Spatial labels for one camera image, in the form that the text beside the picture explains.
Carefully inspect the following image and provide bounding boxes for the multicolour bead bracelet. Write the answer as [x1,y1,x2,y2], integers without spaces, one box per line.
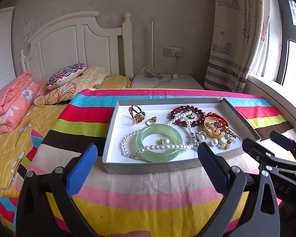
[208,120,234,150]

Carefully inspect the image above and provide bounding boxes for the silver rhinestone pearl brooch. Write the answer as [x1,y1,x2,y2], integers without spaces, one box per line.
[190,131,207,147]

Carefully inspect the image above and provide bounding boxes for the small pearl earring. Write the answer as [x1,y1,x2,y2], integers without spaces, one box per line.
[160,138,170,146]

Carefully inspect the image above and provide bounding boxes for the large pearl pendant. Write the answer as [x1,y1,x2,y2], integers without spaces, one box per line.
[211,138,218,146]

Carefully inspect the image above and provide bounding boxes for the red cord charm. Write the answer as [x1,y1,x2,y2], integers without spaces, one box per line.
[205,112,229,126]

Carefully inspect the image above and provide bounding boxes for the silver jewelry tray box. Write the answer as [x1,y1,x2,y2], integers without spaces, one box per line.
[102,98,261,174]

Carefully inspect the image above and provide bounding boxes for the yellow floral bed sheet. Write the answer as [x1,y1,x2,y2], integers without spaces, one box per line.
[0,75,130,198]

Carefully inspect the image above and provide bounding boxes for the colourful striped blanket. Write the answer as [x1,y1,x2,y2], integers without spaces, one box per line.
[0,89,294,236]

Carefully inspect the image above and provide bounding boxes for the patterned window curtain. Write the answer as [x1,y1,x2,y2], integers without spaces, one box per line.
[204,0,271,93]

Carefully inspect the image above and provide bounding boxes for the green jade bangle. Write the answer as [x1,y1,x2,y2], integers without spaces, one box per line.
[135,124,183,163]

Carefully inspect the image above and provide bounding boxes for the pink floral folded quilt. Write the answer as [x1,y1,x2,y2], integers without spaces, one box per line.
[0,71,47,134]

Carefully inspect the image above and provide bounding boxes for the embroidered patterned pillow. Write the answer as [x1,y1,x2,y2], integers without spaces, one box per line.
[46,63,87,90]

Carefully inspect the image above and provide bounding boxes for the white nightstand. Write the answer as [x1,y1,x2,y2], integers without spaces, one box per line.
[130,73,204,90]

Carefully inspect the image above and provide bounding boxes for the yellow leaf print pillow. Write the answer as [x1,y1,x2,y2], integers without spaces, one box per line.
[34,66,108,105]

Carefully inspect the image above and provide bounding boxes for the white wardrobe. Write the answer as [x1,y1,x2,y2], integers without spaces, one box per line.
[0,7,16,90]

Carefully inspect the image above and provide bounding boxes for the white floor lamp pole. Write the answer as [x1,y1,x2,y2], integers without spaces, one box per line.
[151,22,155,79]

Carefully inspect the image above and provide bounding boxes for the white wooden headboard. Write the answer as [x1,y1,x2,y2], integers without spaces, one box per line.
[20,11,134,81]

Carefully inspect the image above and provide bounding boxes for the window frame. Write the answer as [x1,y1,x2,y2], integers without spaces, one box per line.
[244,0,296,131]

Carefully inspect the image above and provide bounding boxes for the gold bangle bracelet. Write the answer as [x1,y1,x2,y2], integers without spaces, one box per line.
[202,116,242,140]

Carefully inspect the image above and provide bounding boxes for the white pearl necklace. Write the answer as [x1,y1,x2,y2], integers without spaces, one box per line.
[120,112,196,161]

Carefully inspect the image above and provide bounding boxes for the dark red bead bracelet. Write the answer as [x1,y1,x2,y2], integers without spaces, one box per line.
[169,105,207,128]

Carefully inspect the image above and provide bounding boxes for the large gold openwork ring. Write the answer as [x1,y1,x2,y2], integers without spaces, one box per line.
[127,104,146,124]

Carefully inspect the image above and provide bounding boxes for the wall power socket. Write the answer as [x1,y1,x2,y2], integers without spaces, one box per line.
[163,47,184,58]

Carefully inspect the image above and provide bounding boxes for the white charger cable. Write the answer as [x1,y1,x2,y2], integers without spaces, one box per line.
[139,56,181,81]

